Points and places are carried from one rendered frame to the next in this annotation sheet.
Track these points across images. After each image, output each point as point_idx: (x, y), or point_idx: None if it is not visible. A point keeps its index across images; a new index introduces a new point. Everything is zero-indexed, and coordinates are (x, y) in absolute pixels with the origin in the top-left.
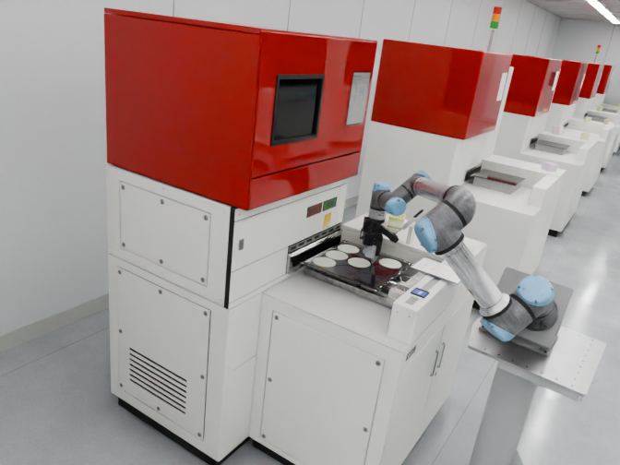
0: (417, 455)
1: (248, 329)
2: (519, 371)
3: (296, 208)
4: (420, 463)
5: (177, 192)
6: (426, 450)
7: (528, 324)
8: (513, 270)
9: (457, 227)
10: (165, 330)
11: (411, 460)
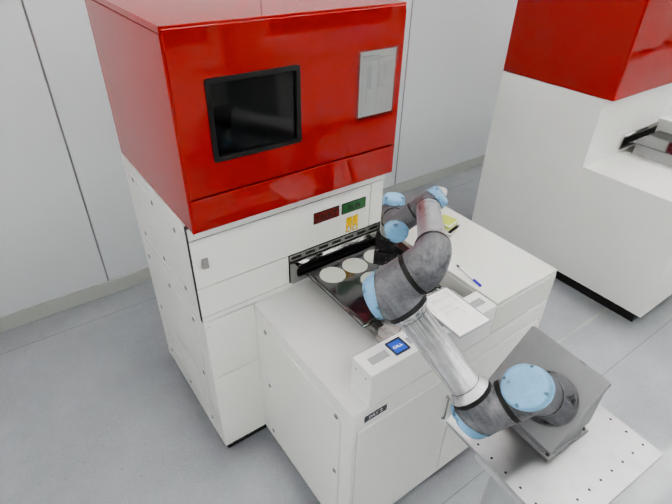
0: (438, 482)
1: (240, 338)
2: (495, 475)
3: (293, 216)
4: (436, 493)
5: (156, 197)
6: (451, 479)
7: (509, 426)
8: (540, 333)
9: (408, 295)
10: (179, 320)
11: (428, 487)
